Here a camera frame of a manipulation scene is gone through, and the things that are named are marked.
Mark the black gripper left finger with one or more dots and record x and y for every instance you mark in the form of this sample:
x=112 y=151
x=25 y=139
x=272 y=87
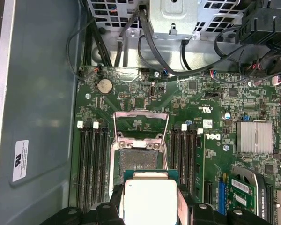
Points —
x=107 y=215

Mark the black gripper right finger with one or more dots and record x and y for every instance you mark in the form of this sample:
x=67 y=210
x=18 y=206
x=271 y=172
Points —
x=201 y=215

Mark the silver CPU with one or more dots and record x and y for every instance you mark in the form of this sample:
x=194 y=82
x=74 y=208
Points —
x=150 y=197

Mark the thin metal locking lever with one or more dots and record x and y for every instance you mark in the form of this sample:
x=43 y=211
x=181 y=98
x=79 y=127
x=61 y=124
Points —
x=165 y=157

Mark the metal socket cover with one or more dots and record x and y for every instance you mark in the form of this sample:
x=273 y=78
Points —
x=140 y=114

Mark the CPU socket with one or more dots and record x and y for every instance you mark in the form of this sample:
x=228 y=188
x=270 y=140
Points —
x=138 y=159

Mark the black expansion slot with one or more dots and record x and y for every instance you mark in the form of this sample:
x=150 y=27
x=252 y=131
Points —
x=208 y=197

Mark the blue expansion slot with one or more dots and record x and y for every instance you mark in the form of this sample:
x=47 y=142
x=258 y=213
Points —
x=222 y=194

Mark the green RAM stick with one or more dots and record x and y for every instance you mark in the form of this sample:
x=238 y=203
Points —
x=199 y=164

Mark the black RAM slot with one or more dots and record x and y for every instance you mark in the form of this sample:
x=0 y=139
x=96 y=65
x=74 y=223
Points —
x=81 y=164
x=183 y=154
x=97 y=164
x=105 y=164
x=90 y=164
x=192 y=159
x=174 y=150

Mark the silver finned heatsink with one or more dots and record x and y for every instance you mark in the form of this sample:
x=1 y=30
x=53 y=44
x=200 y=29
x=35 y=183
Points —
x=254 y=137

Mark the white case sticker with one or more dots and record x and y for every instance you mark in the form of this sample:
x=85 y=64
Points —
x=20 y=161

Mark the green motherboard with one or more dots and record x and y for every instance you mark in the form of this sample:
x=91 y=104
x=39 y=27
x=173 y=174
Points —
x=189 y=105

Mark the silver coin battery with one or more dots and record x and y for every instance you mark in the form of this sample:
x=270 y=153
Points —
x=105 y=86

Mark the internal USB port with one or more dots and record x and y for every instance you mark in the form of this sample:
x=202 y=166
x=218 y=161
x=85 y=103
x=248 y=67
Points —
x=152 y=91

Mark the black PC case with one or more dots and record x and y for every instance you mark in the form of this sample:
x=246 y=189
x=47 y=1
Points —
x=42 y=93

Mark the silver metal drive cage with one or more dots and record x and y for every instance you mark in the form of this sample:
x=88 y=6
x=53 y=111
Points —
x=173 y=18

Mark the black plastic connector block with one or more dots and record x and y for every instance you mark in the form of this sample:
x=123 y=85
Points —
x=264 y=23

